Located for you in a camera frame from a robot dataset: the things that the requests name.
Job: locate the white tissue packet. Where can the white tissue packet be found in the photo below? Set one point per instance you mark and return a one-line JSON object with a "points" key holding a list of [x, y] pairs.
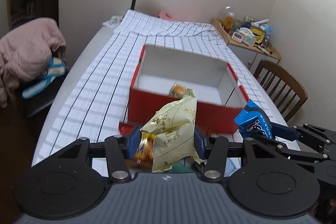
{"points": [[248, 36]]}

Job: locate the small white device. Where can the small white device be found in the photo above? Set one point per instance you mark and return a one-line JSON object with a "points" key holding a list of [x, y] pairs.
{"points": [[113, 21]]}

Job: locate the orange liquid bottle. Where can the orange liquid bottle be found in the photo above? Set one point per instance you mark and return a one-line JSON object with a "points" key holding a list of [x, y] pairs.
{"points": [[229, 22]]}

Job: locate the pale yellow snack bag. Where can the pale yellow snack bag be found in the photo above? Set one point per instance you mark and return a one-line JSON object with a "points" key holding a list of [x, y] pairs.
{"points": [[173, 129]]}

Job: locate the blue snack packet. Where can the blue snack packet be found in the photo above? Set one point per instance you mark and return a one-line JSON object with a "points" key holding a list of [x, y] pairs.
{"points": [[253, 119]]}

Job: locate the yellow box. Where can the yellow box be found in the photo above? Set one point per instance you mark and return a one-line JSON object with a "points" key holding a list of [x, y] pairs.
{"points": [[258, 35]]}

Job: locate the white kitchen timer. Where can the white kitchen timer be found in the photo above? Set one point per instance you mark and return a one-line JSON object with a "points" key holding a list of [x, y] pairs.
{"points": [[237, 36]]}

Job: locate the white checkered tablecloth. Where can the white checkered tablecloth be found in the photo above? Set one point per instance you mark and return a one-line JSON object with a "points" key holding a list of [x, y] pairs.
{"points": [[105, 77]]}

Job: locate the blue package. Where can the blue package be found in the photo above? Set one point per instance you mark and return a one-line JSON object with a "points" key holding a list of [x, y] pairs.
{"points": [[266, 29]]}

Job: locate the pink padded jacket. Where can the pink padded jacket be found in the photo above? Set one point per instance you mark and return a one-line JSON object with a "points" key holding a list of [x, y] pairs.
{"points": [[26, 50]]}

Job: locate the pink box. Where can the pink box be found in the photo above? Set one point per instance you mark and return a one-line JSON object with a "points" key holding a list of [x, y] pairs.
{"points": [[166, 15]]}

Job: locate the orange snack packet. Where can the orange snack packet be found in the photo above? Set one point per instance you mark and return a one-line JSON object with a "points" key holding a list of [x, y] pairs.
{"points": [[145, 146]]}

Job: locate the black chair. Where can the black chair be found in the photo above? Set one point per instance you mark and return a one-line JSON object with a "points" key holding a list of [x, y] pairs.
{"points": [[39, 106]]}

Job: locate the red cardboard box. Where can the red cardboard box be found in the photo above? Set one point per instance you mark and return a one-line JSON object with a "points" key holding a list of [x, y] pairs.
{"points": [[141, 106]]}

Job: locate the wooden topped cabinet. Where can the wooden topped cabinet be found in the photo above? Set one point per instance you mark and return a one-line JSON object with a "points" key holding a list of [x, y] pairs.
{"points": [[244, 52]]}

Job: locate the clear glass dome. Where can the clear glass dome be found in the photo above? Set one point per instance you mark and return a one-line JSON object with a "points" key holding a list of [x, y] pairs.
{"points": [[227, 10]]}

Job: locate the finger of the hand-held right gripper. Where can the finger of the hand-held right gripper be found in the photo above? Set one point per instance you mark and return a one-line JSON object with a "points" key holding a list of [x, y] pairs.
{"points": [[284, 132], [288, 151]]}

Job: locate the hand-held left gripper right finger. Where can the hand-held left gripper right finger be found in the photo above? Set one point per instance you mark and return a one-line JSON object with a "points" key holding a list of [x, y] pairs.
{"points": [[199, 144]]}

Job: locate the red snack bag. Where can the red snack bag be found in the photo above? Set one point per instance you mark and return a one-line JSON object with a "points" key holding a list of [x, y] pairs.
{"points": [[125, 129]]}

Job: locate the small round orange snack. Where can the small round orange snack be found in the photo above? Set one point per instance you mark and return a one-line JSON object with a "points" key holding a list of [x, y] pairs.
{"points": [[178, 90]]}

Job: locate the brown wooden chair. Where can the brown wooden chair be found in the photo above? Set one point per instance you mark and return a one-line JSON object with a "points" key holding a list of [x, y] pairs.
{"points": [[288, 79]]}

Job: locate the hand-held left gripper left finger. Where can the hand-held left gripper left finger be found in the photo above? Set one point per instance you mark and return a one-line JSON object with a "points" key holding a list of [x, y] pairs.
{"points": [[135, 141]]}

